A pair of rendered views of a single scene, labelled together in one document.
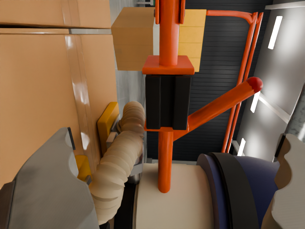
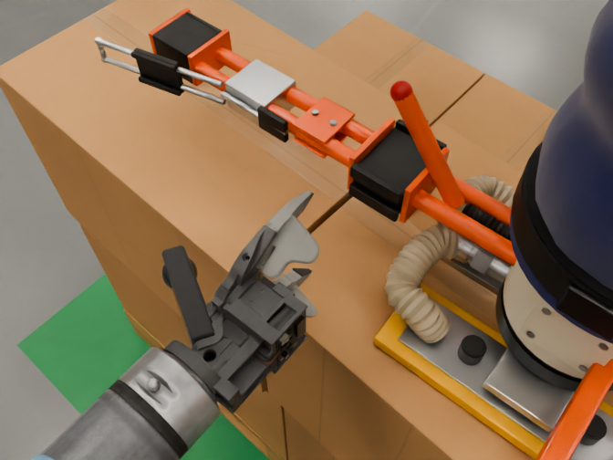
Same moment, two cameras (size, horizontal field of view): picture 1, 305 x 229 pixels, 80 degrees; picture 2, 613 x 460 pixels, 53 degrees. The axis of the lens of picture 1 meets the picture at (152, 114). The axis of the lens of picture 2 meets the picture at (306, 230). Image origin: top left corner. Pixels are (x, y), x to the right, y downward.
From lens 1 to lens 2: 0.67 m
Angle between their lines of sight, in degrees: 75
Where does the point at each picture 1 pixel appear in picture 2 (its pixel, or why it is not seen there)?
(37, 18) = (309, 221)
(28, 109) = (331, 275)
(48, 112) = (352, 268)
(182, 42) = not seen: outside the picture
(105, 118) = not seen: hidden behind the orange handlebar
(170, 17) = (320, 148)
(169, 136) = (424, 207)
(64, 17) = (333, 196)
